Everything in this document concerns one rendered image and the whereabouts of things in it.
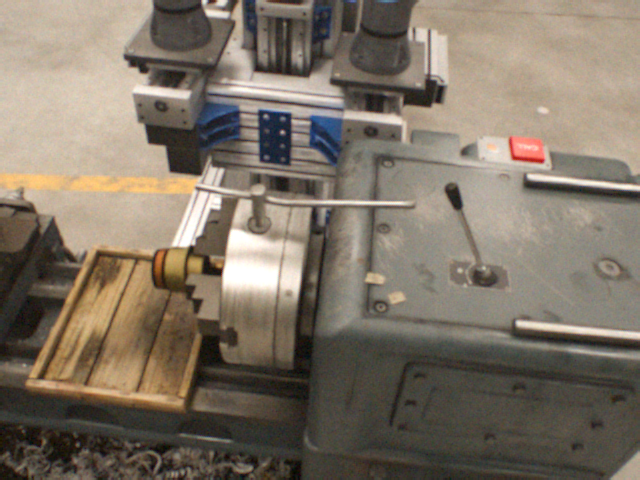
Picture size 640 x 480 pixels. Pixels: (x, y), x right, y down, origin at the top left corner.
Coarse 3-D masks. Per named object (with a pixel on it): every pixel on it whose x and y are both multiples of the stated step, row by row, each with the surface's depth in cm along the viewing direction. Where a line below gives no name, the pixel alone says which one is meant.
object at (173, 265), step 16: (160, 256) 110; (176, 256) 109; (192, 256) 110; (208, 256) 113; (160, 272) 109; (176, 272) 108; (192, 272) 109; (208, 272) 114; (160, 288) 111; (176, 288) 110
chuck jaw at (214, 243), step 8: (224, 200) 108; (232, 200) 108; (224, 208) 108; (232, 208) 108; (224, 216) 109; (232, 216) 108; (208, 224) 109; (216, 224) 109; (224, 224) 109; (208, 232) 109; (216, 232) 109; (224, 232) 109; (200, 240) 109; (208, 240) 109; (216, 240) 109; (224, 240) 109; (200, 248) 109; (208, 248) 109; (216, 248) 109; (224, 248) 109; (224, 256) 110
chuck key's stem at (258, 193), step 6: (252, 186) 93; (258, 186) 93; (252, 192) 92; (258, 192) 92; (264, 192) 92; (252, 198) 93; (258, 198) 92; (264, 198) 93; (252, 204) 94; (258, 204) 94; (264, 204) 94; (252, 210) 96; (258, 210) 95; (264, 210) 95; (258, 216) 96; (264, 216) 97; (258, 222) 98; (264, 222) 100
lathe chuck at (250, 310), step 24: (288, 192) 110; (240, 216) 100; (288, 216) 101; (240, 240) 97; (264, 240) 98; (240, 264) 96; (264, 264) 96; (240, 288) 96; (264, 288) 96; (240, 312) 97; (264, 312) 96; (240, 336) 99; (264, 336) 98; (240, 360) 105; (264, 360) 103
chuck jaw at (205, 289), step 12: (192, 276) 108; (204, 276) 108; (216, 276) 108; (192, 288) 106; (204, 288) 105; (216, 288) 106; (192, 300) 104; (204, 300) 103; (216, 300) 103; (204, 312) 101; (216, 312) 101; (204, 324) 101; (216, 324) 101; (228, 336) 100
